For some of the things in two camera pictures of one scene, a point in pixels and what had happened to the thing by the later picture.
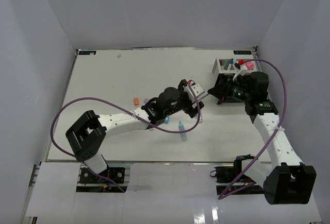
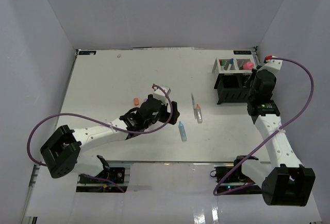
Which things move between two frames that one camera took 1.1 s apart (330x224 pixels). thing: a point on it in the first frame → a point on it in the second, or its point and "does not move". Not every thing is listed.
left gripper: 190,110 → 175,113
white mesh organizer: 233,65 does not move
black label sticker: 87,52 does not move
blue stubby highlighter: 181,127 does not move
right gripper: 221,92 → 254,71
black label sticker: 242,52 does not move
